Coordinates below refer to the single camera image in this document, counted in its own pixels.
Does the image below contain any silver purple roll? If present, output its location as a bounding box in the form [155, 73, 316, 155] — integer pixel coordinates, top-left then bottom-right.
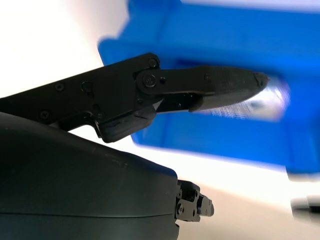
[204, 77, 291, 123]

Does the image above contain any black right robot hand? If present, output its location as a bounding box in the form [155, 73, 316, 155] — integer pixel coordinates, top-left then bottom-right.
[0, 52, 270, 240]

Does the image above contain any blue plastic tray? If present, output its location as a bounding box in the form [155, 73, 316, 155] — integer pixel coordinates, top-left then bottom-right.
[97, 0, 320, 181]

